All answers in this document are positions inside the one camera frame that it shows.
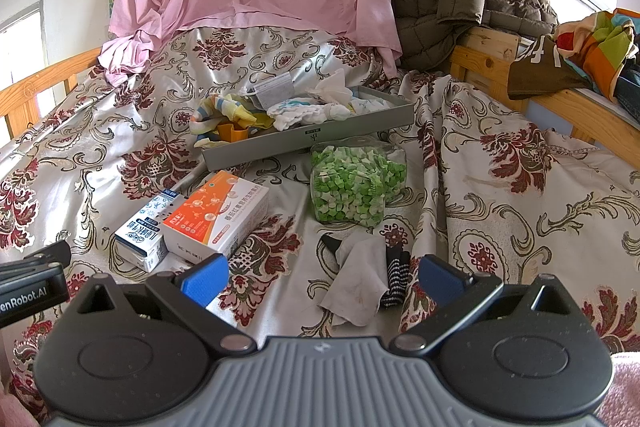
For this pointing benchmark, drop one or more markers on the orange plastic cup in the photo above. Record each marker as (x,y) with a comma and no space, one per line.
(230,133)

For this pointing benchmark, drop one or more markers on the black white striped sock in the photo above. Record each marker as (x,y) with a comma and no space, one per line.
(395,277)

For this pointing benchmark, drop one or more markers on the pastel striped cloth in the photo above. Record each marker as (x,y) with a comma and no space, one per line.
(215,114)

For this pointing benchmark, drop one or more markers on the floral satin bedspread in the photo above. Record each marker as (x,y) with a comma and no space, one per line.
(500,207)

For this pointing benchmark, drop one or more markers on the dark blue jeans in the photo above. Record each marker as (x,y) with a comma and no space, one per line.
(630,92)

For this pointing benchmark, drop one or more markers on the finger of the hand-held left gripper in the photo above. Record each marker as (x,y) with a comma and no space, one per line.
(45,258)

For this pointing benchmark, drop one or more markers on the pale wooden bed frame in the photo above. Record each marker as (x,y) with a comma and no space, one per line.
(475,52)

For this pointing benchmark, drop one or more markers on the brown printed cloth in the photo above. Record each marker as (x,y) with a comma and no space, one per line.
(540,74)

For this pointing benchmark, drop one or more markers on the pink fluffy blanket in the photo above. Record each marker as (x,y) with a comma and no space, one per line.
(627,387)

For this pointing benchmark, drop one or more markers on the blue white carton box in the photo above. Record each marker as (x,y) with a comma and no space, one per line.
(140,237)

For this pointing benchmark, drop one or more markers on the jar of green pieces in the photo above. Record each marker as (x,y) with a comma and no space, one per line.
(350,187)

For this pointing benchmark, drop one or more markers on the bright window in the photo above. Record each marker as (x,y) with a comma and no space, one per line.
(20,42)

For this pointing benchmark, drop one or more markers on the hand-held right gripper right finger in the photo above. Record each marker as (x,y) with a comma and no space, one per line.
(442,279)

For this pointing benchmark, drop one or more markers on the white printed card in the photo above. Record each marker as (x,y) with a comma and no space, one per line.
(272,91)

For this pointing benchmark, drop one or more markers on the colourful patchwork cloth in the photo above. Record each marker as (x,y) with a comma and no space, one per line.
(605,42)

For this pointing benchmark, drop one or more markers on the grey white cloth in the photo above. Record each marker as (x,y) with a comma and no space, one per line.
(355,282)

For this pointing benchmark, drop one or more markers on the grey cartoon print tray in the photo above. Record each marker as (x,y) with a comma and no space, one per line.
(300,142)

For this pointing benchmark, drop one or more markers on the orange white carton box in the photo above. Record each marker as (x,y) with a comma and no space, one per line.
(215,217)

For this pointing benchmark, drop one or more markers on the plain white cloth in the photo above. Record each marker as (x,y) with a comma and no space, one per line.
(332,89)

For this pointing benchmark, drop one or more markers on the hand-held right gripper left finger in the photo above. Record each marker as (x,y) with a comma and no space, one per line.
(205,282)

